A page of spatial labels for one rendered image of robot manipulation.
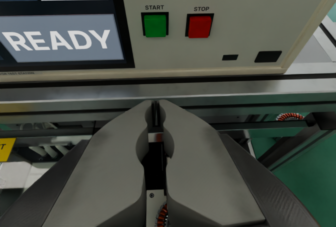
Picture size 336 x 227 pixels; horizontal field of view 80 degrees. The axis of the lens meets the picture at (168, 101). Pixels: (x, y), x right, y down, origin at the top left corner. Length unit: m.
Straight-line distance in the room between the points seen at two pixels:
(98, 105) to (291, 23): 0.20
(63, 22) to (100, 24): 0.03
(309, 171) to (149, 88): 0.54
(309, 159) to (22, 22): 0.67
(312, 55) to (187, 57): 0.17
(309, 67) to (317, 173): 0.43
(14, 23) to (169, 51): 0.13
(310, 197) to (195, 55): 0.52
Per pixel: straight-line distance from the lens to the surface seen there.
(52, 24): 0.20
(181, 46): 0.20
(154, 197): 0.51
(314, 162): 0.69
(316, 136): 0.35
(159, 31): 0.18
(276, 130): 0.32
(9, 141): 0.30
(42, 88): 0.26
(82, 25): 0.20
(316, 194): 0.66
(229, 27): 0.20
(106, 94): 0.22
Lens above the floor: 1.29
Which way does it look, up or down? 55 degrees down
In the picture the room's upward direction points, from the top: 1 degrees clockwise
